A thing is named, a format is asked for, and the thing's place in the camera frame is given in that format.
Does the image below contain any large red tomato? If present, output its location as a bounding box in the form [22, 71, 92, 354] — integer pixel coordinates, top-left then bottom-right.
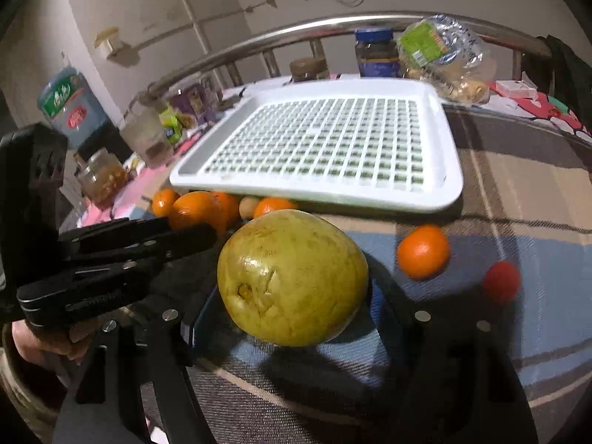
[482, 260, 522, 305]

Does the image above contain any large yellow-green pear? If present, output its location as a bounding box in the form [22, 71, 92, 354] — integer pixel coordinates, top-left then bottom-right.
[217, 209, 369, 347]

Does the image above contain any small orange mandarin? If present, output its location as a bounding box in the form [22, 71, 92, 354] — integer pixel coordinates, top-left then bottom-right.
[253, 196, 298, 219]
[396, 225, 451, 281]

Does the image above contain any large orange mandarin front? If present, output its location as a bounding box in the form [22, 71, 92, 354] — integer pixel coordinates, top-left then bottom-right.
[212, 191, 240, 229]

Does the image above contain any brown kiwi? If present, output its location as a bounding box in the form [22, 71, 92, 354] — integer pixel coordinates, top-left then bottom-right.
[239, 196, 260, 221]

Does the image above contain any person's left hand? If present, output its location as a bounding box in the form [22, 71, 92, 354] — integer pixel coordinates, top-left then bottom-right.
[11, 319, 100, 369]

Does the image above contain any glass jar with pickles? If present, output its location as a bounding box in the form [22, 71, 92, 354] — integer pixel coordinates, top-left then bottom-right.
[76, 148, 127, 211]

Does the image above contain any blue plaid blanket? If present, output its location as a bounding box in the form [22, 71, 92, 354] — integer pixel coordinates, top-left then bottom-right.
[189, 108, 591, 443]

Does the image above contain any clear plastic cup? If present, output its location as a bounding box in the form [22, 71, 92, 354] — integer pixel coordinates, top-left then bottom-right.
[120, 100, 174, 168]

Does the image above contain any white perforated plastic tray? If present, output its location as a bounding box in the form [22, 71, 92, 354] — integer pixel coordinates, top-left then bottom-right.
[169, 78, 464, 213]

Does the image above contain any purple snack package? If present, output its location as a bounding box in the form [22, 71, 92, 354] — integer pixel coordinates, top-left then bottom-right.
[168, 81, 218, 128]

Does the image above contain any brown lid jar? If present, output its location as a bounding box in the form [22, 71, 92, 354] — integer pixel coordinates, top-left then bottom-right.
[290, 57, 330, 82]

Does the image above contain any white small box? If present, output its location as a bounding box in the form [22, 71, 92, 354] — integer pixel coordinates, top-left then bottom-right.
[494, 80, 538, 100]

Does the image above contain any black bag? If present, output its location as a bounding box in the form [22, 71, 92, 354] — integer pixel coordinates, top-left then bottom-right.
[532, 35, 591, 131]

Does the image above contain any plastic bag green label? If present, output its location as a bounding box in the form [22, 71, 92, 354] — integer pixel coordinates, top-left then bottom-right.
[396, 14, 497, 104]

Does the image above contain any blue lid dark jar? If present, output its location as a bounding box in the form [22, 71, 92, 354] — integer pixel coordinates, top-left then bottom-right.
[354, 27, 400, 78]

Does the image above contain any metal bed rail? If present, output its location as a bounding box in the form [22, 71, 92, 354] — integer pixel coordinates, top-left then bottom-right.
[131, 11, 552, 106]

